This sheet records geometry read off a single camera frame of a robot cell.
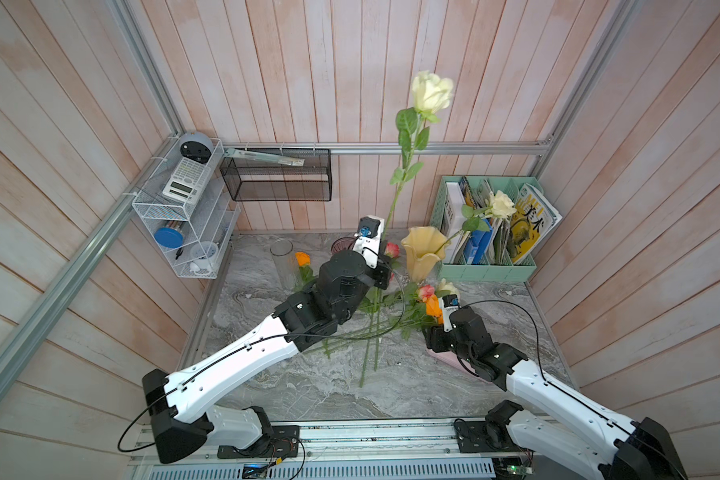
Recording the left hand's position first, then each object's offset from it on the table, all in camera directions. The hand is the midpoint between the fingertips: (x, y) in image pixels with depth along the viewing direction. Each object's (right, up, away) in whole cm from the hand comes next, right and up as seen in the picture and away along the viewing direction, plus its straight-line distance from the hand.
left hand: (383, 248), depth 63 cm
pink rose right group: (+18, -13, +35) cm, 41 cm away
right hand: (+16, -21, +22) cm, 34 cm away
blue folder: (+34, +2, +32) cm, 46 cm away
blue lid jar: (-55, +3, +13) cm, 56 cm away
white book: (+25, +13, +28) cm, 40 cm away
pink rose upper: (+8, +1, +47) cm, 47 cm away
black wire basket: (-42, +26, +43) cm, 65 cm away
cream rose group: (+24, -12, +35) cm, 44 cm away
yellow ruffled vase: (+17, +1, +32) cm, 36 cm away
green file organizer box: (+45, -5, +41) cm, 61 cm away
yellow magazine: (+53, +11, +33) cm, 63 cm away
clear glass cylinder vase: (-29, 0, +28) cm, 40 cm away
